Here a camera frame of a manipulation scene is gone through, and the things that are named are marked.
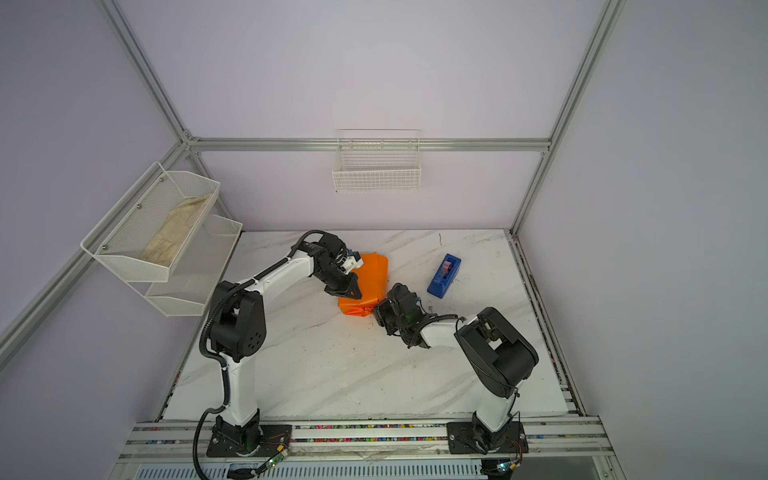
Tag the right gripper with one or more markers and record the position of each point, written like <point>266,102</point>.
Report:
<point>380,311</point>

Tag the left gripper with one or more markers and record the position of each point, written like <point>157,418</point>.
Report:
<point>352,281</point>

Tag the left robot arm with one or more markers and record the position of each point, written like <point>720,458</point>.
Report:
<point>236,328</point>

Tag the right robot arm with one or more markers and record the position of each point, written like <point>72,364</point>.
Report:
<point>500,356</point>

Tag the blue tape dispenser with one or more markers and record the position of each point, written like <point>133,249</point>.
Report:
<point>444,276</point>

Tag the white lower mesh shelf bin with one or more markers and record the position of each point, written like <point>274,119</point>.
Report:
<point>199,270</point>

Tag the white mesh shelf bin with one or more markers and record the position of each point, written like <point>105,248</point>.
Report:
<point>117,240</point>
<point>199,270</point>

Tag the beige cloth in bin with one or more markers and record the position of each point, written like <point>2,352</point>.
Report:
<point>166,244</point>

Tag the white upper mesh shelf bin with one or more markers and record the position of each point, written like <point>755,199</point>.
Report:
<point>117,240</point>

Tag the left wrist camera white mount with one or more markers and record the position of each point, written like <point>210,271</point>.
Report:
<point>352,262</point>

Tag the white wire wall basket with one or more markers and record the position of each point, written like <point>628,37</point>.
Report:
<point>377,160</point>

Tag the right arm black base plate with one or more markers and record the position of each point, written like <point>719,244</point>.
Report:
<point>475,438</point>

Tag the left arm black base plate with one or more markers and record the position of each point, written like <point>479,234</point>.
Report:
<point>262,441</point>

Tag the aluminium frame rail front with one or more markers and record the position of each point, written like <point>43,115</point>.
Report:
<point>570,447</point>

